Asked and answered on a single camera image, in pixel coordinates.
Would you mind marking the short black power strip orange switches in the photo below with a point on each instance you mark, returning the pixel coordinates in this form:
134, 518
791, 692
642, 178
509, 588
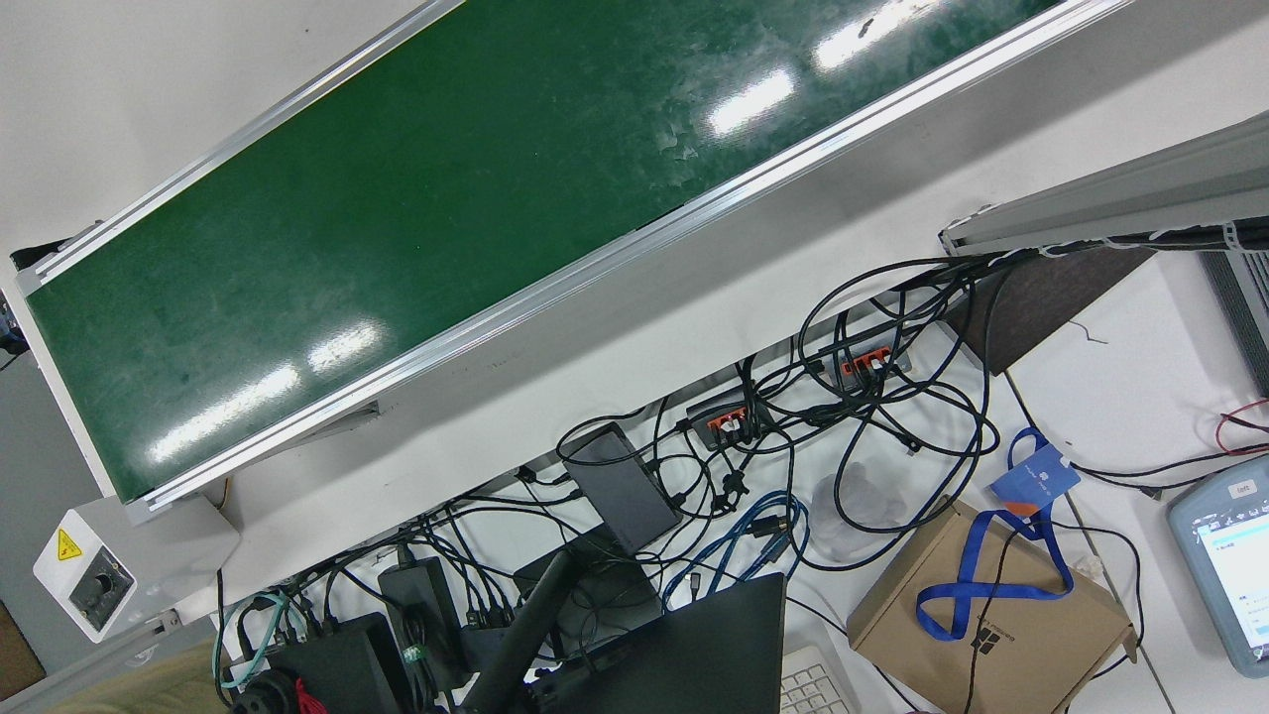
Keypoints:
729, 409

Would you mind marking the dark grey rectangular hub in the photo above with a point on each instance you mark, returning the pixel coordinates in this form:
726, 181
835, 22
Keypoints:
625, 491

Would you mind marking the long black power strip orange switches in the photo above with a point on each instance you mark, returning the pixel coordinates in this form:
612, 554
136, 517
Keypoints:
872, 365

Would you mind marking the flat black device under hub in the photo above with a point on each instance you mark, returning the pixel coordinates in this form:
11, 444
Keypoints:
610, 595

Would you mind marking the clear plastic bag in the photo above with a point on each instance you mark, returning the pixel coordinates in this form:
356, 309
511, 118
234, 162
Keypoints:
872, 496

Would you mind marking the black round pole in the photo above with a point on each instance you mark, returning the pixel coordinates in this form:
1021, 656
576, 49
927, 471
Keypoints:
525, 630

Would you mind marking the black laptop lid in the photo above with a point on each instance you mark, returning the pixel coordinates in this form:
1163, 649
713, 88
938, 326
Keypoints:
694, 654

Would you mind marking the black power adapter brick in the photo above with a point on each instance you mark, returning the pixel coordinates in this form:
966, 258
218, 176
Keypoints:
421, 600

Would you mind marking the white keyboard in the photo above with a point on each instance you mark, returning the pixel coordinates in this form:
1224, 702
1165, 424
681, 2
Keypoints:
813, 689

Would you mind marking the dark brown board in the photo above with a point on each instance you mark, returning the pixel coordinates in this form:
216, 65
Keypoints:
1041, 307

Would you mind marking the black box device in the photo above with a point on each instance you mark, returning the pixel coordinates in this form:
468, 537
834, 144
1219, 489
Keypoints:
342, 664

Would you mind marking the brown cardboard box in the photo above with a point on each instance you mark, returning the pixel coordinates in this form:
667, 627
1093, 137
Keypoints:
1031, 645

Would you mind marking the black round knob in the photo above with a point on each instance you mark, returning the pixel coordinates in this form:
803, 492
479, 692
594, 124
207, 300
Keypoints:
263, 696

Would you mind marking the grey aluminium beam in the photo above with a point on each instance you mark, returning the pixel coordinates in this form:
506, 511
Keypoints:
1110, 193

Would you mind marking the white conveyor speed control box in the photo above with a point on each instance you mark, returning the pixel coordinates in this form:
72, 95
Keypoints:
129, 555

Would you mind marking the olive green cloth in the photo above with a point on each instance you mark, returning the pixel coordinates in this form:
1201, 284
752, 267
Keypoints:
149, 689

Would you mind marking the grey ribbed vent device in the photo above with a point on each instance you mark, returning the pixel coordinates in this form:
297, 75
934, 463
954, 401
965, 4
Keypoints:
1244, 307

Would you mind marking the grey teach pendant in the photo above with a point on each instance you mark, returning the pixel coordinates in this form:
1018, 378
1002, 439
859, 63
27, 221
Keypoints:
1229, 575

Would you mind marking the brown cardboard panel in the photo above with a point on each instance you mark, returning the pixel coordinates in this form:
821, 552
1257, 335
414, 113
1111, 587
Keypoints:
15, 654

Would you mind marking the green conveyor belt aluminium frame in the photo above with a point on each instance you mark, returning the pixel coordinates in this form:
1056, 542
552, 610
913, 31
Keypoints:
496, 198

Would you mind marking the aluminium profile rail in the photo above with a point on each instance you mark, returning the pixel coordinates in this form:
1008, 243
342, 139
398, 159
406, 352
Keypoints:
89, 664

